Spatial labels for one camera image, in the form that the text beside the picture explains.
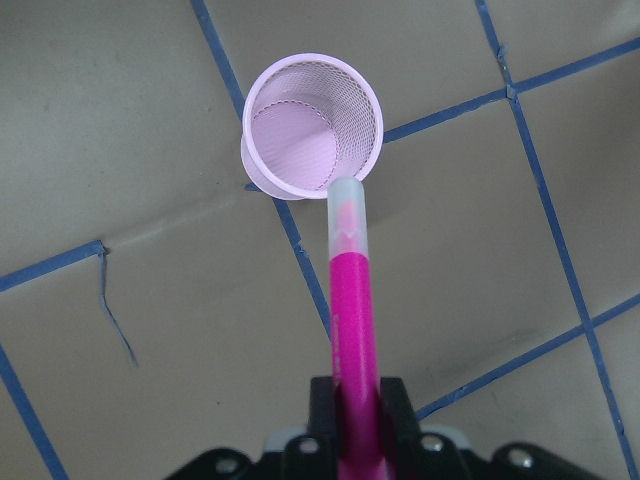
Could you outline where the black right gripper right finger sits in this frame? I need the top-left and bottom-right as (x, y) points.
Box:
(380, 377), (470, 479)

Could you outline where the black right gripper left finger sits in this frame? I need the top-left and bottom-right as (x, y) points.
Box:
(282, 376), (340, 479)

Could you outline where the pink mesh cup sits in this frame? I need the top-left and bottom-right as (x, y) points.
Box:
(241, 53), (384, 200)

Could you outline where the pink pen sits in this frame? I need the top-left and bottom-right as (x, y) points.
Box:
(327, 177), (388, 479)

